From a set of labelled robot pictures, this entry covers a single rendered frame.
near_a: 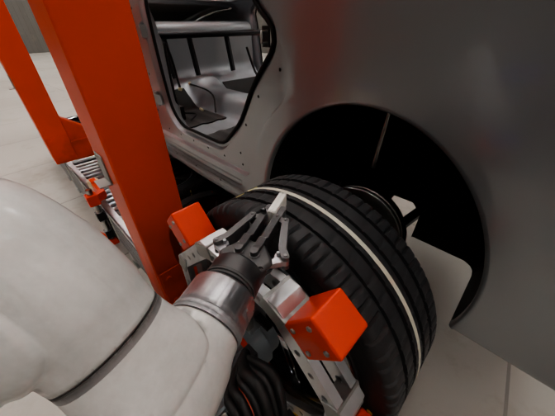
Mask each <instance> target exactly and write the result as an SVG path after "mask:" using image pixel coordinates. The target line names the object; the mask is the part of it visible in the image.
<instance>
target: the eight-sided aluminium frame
mask: <svg viewBox="0 0 555 416"><path fill-rule="evenodd" d="M225 232H226V230H225V229H223V228H222V229H218V230H217V231H215V232H213V233H212V234H209V235H207V236H206V237H205V238H203V239H200V240H199V241H197V242H195V244H194V245H193V246H191V247H190V248H189V249H187V250H186V251H184V252H182V253H180V254H179V255H178V257H179V264H180V265H181V266H182V269H183V273H184V276H185V279H186V282H187V286H189V284H190V283H191V282H192V280H193V279H194V278H195V276H196V274H195V271H194V267H195V266H197V272H198V274H199V273H201V272H205V271H207V269H208V266H207V262H206V259H208V260H210V261H211V262H214V260H215V259H216V257H217V256H219V253H216V252H215V249H214V244H213V241H212V240H213V239H214V238H215V237H217V236H219V235H221V234H224V233H225ZM263 282H264V283H266V284H267V285H268V286H269V287H271V288H272V289H271V290H270V289H269V288H268V287H266V286H265V285H264V284H262V285H261V287H260V289H259V292H258V294H257V295H256V297H255V299H254V301H255V302H256V303H257V304H258V305H259V306H260V307H261V308H262V309H263V310H264V311H265V313H266V314H267V315H268V317H269V318H270V319H271V320H272V321H273V322H274V323H275V325H276V327H277V329H278V331H279V332H280V334H281V335H282V337H283V339H284V340H285V342H286V344H287V346H288V347H289V349H290V350H291V352H292V354H293V356H294V357H295V358H296V361H297V362H298V364H299V366H300V368H301V369H302V371H303V372H304V374H305V376H306V378H307V380H308V381H309V382H310V384H311V386H312V388H313V390H314V391H315V393H316V394H317V396H318V398H319V399H320V402H321V403H322V404H323V407H324V410H325V413H322V412H320V411H319V410H318V409H315V408H313V407H311V406H310V405H308V404H306V403H304V402H302V401H300V400H299V399H297V398H295V397H293V396H291V395H290V394H288V393H287V392H286V391H285V396H286V401H287V409H290V410H291V411H292V412H293V413H294V414H297V415H298V416H355V415H356V413H357V412H358V410H359V409H360V407H361V405H362V404H363V398H364V396H365V395H364V393H363V392H362V390H361V388H360V385H359V382H358V380H357V379H355V378H354V377H353V374H352V373H351V371H350V370H349V368H348V366H347V364H346V363H345V361H344V360H343V361H341V362H333V361H322V362H323V364H324V365H325V368H326V369H327V371H328V372H329V374H330V376H331V378H332V379H333V381H334V384H333V383H332V381H331V380H330V378H329V376H328V375H327V373H326V371H325V369H324V367H323V366H322V365H321V363H320V361H319V360H309V359H308V358H307V357H306V355H305V354H304V352H303V351H302V350H301V349H300V347H299V346H298V344H297V343H296V341H295V339H294V338H293V337H292V335H291V334H290V333H289V331H288V330H287V328H286V326H285V324H286V323H287V321H288V320H289V319H290V318H291V317H292V316H293V315H294V314H295V313H296V312H297V311H298V310H299V309H300V308H301V307H302V306H303V305H304V304H305V303H306V302H307V301H308V300H309V299H310V298H309V297H308V296H307V294H306V293H305V292H304V291H303V290H302V288H301V287H300V286H299V285H298V284H297V283H295V281H294V280H293V279H292V278H291V277H290V276H289V275H287V276H286V275H285V274H284V273H282V272H281V271H279V270H278V269H277V268H273V269H272V271H271V272H270V273H269V274H268V275H267V276H266V277H265V278H264V280H263Z"/></svg>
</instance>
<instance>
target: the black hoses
mask: <svg viewBox="0 0 555 416"><path fill-rule="evenodd" d="M255 320H256V321H257V322H258V323H259V324H260V325H261V326H262V327H263V328H264V329H265V330H266V331H269V329H270V328H271V327H272V326H273V324H272V323H271V322H270V321H269V320H268V319H266V318H265V317H264V316H263V315H262V314H261V313H259V314H257V315H256V316H255ZM239 388H240V389H241V391H242V392H243V393H244V395H245V396H246V398H247V399H248V401H249V403H250V405H251V407H252V410H253V412H254V414H253V413H252V411H251V408H250V407H249V404H248V402H247V400H246V398H245V397H244V395H243V394H242V392H241V391H240V389H239ZM224 405H225V408H226V410H227V411H228V413H229V415H230V416H296V415H295V414H294V413H293V412H292V411H291V410H290V409H287V401H286V396H285V390H284V387H283V383H282V379H281V377H280V375H279V374H278V372H277V371H276V370H275V369H274V368H273V367H272V366H271V365H270V364H269V363H267V362H266V361H264V360H262V359H260V358H258V353H257V352H256V351H255V350H254V349H253V348H252V347H251V346H250V345H249V344H247V345H246V346H245V347H244V348H243V349H242V350H241V351H240V352H239V353H238V354H236V355H235V356H234V360H233V362H232V367H231V373H230V379H229V382H228V385H227V387H226V389H225V393H224Z"/></svg>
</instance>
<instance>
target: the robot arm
mask: <svg viewBox="0 0 555 416"><path fill-rule="evenodd" d="M286 205H287V193H282V192H279V193H278V195H277V197H276V199H275V200H274V202H273V203H272V205H271V204H268V205H267V206H266V207H265V208H261V209H260V213H259V214H256V212H254V211H251V212H250V213H248V214H247V215H246V216H245V217H244V218H243V219H242V220H240V221H239V222H238V223H236V224H235V225H234V226H233V227H231V228H230V229H229V230H227V231H226V232H225V233H224V234H221V235H219V236H217V237H215V238H214V239H213V240H212V241H213V244H214V249H215V252H216V253H219V256H217V257H216V259H215V260H214V262H213V263H212V264H211V265H210V266H209V268H208V269H207V271H205V272H201V273H199V274H197V275H196V276H195V278H194V279H193V280H192V282H191V283H190V284H189V286H188V287H187V289H186V290H185V291H184V292H183V293H182V294H181V296H180V297H179V298H178V299H177V300H176V301H175V302H174V303H173V305H172V304H170V303H168V302H167V301H166V300H165V299H163V298H162V297H161V296H160V295H158V294H157V293H156V292H155V291H154V290H153V289H152V288H151V287H150V285H149V284H148V283H147V282H146V281H145V279H144V278H143V277H142V276H141V275H140V273H139V271H138V269H137V268H136V267H135V265H134V264H133V263H132V262H131V261H130V260H129V258H128V257H127V256H126V255H125V254H124V253H123V252H122V251H121V250H120V249H119V248H118V247H117V246H116V245H115V244H114V243H112V242H111V241H110V240H109V239H108V238H107V237H106V236H105V235H103V234H102V233H101V232H100V231H99V230H97V229H96V228H95V227H94V226H93V225H91V224H90V223H89V222H87V221H86V220H85V219H83V218H81V217H79V216H78V215H76V214H74V213H73V212H72V211H71V210H69V209H68V208H66V207H65V206H62V205H61V204H60V203H58V202H57V201H55V200H53V199H51V198H49V197H48V196H46V195H44V194H42V193H40V192H38V191H36V190H34V189H32V188H29V187H27V186H24V185H22V184H20V183H18V182H14V181H11V180H8V179H6V178H3V177H0V408H1V407H2V406H3V405H5V404H8V403H10V402H12V401H16V400H19V399H22V398H24V397H25V396H27V395H29V394H30V393H31V392H35V393H37V394H38V395H40V396H42V397H44V398H46V399H47V400H48V401H50V402H51V403H53V404H54V405H56V406H57V407H58V408H59V409H60V410H61V411H62V412H63V413H64V414H65V415H66V416H216V412H217V410H218V408H219V406H220V403H221V401H222V398H223V396H224V393H225V389H226V387H227V385H228V382H229V379H230V373H231V367H232V362H233V360H234V356H235V353H236V351H237V348H238V346H239V345H240V344H241V342H242V338H243V336H244V333H245V330H246V329H247V327H248V325H249V322H250V320H251V318H252V316H253V314H254V299H255V297H256V295H257V294H258V292H259V289H260V287H261V285H262V284H263V280H264V278H265V277H266V276H267V275H268V274H269V273H270V272H271V271H272V269H273V268H276V267H281V268H282V269H283V270H287V269H289V253H288V251H287V242H288V234H289V219H288V218H284V217H285V215H286ZM267 222H268V226H267V227H266V225H267ZM265 227H266V229H265V230H264V228H265ZM263 230H264V231H263ZM279 230H281V232H280V238H279V244H278V251H277V253H275V255H274V258H273V259H271V257H270V255H269V252H268V249H269V247H270V245H271V243H272V241H273V240H274V238H275V236H276V234H277V232H278V231H279ZM262 232H263V234H262V235H261V236H260V234H261V233H262ZM238 241H239V242H238Z"/></svg>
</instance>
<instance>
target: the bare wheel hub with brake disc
mask: <svg viewBox="0 0 555 416"><path fill-rule="evenodd" d="M343 189H346V190H348V191H350V192H352V195H356V196H358V197H359V198H360V199H362V200H363V202H364V203H368V204H369V205H370V206H371V207H372V209H373V210H376V211H377V212H378V213H379V214H380V215H382V218H383V219H386V220H387V221H388V222H389V223H390V227H393V228H394V229H395V230H396V231H397V232H398V233H399V237H402V235H403V231H402V225H401V220H400V218H399V216H398V214H397V213H396V211H395V209H394V208H393V206H392V205H391V204H390V203H389V202H388V201H387V200H386V199H385V198H384V197H383V196H381V195H380V194H378V193H377V192H375V191H373V190H371V189H369V188H366V187H361V186H355V185H352V186H346V187H343Z"/></svg>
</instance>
